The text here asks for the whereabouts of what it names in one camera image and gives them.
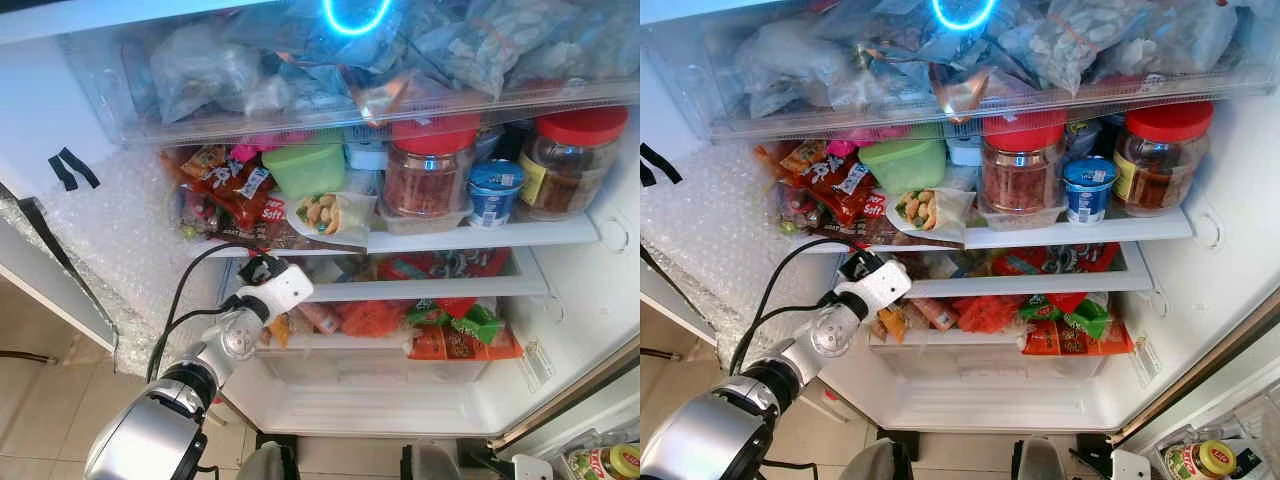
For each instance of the red snack packet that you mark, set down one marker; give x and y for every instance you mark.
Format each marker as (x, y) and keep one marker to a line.
(832, 185)
(235, 190)

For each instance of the black tape strips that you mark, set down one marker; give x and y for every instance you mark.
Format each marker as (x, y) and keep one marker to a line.
(78, 165)
(662, 162)

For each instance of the grey right robot leg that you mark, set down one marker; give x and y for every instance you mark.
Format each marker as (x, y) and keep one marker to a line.
(432, 463)
(1045, 460)

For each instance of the wrapped tortilla packet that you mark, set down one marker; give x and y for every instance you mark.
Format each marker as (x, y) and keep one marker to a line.
(335, 215)
(930, 212)

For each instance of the red net bag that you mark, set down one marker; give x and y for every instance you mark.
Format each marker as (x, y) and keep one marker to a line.
(985, 314)
(372, 318)

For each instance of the clear freezer drawer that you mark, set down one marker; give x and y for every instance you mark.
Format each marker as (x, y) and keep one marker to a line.
(900, 105)
(300, 110)

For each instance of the flat red food packet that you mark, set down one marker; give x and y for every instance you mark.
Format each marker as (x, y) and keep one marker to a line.
(1060, 260)
(450, 265)

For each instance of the green snack packet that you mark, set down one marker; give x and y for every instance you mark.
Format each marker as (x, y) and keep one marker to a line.
(1075, 317)
(470, 322)

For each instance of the yellow lid jar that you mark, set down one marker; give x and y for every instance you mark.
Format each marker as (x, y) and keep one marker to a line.
(610, 463)
(1200, 462)

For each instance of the blue yogurt cup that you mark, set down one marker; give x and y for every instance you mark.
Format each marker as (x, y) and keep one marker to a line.
(1089, 190)
(494, 195)

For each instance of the green plastic container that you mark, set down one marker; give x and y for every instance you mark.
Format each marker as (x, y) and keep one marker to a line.
(902, 163)
(305, 168)

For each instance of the red lid jar brown contents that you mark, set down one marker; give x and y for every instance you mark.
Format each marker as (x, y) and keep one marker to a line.
(1160, 160)
(570, 165)

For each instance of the grey robot leg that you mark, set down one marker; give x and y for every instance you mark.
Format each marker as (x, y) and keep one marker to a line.
(1045, 460)
(268, 462)
(875, 460)
(432, 463)

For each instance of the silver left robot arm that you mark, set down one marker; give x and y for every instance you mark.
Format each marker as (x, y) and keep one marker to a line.
(720, 430)
(150, 430)

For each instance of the grey left robot leg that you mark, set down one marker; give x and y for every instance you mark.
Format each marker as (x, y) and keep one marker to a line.
(268, 462)
(875, 460)

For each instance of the open white fridge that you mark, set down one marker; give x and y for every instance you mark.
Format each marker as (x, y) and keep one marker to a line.
(590, 300)
(1190, 300)

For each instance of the white fridge shelf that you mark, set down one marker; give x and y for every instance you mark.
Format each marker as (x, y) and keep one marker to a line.
(480, 236)
(1080, 232)

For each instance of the orange snack packet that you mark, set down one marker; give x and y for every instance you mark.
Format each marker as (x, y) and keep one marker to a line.
(460, 345)
(1075, 342)

